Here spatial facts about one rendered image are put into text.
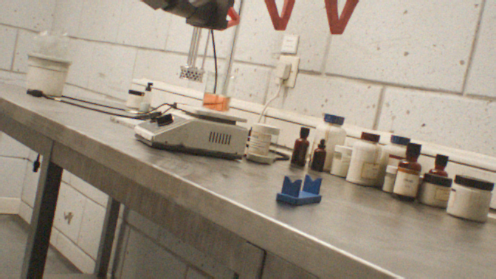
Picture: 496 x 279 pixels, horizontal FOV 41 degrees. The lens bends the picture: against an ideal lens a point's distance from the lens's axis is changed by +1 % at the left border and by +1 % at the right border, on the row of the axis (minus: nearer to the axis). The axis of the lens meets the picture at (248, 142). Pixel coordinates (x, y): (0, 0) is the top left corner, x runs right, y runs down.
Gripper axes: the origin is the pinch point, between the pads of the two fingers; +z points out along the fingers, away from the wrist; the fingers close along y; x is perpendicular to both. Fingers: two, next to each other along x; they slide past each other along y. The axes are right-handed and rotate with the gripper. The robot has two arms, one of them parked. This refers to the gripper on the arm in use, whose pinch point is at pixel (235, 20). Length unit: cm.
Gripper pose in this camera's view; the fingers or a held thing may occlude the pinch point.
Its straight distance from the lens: 138.7
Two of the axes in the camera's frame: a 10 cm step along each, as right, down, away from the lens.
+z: 6.1, 0.7, 7.9
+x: -2.0, 9.8, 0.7
